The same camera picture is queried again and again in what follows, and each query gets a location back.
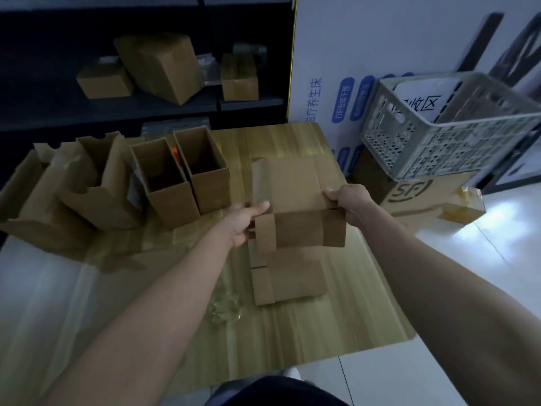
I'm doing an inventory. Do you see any large white printed carton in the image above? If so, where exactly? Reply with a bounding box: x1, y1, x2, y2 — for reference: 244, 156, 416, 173
287, 0, 541, 174

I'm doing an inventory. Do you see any small sealed brown carton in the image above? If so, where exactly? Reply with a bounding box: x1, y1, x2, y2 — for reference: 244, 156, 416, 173
220, 53, 259, 102

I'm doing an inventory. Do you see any grey wrapped item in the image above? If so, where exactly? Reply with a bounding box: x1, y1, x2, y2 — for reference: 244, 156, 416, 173
232, 42, 268, 66

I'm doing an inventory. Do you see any large sealed brown carton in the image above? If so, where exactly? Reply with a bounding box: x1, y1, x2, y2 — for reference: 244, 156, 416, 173
113, 32, 206, 106

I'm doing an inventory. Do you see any clear tape wad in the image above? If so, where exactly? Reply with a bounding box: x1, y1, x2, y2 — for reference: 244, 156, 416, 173
207, 291, 246, 324

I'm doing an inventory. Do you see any small brown cardboard box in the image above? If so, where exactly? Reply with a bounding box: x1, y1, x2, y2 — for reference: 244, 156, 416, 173
247, 239, 329, 307

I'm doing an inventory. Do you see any dark metal shelf unit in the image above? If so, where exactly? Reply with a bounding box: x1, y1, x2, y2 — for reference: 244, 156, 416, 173
0, 0, 296, 138

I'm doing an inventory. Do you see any cardboard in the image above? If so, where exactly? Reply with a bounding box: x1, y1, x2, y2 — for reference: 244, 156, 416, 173
247, 155, 348, 258

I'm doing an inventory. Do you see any white plastic crate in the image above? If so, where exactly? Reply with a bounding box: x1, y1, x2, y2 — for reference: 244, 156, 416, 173
360, 71, 541, 182

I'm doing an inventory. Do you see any small carton with white label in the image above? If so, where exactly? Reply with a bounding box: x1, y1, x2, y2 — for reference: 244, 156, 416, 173
76, 56, 135, 100

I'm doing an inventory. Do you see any white paper sign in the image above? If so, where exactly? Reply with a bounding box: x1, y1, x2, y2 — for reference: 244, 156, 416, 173
391, 78, 464, 123

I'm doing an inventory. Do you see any person's right hand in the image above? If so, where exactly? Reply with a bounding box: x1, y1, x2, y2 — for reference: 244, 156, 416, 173
323, 183, 377, 229

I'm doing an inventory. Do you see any person's left forearm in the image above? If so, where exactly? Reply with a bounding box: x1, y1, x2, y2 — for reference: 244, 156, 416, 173
40, 232, 237, 406

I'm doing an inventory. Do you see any person's left hand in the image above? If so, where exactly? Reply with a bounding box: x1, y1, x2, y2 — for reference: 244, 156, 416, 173
219, 201, 271, 250

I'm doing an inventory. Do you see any person's right forearm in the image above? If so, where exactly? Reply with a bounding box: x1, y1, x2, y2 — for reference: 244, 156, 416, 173
354, 206, 541, 406

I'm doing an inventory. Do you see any person's dark shirt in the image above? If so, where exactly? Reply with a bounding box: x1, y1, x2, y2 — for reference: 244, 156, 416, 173
215, 376, 349, 406

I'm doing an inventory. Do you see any cluster of cardboard boxes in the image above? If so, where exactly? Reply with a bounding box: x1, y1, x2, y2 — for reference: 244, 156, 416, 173
0, 126, 232, 252

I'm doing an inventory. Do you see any black metal frame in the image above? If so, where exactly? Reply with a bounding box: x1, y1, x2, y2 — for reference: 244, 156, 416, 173
456, 11, 541, 195

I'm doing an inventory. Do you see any large brown carton black logo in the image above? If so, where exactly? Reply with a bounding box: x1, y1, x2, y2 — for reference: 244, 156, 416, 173
351, 145, 478, 233

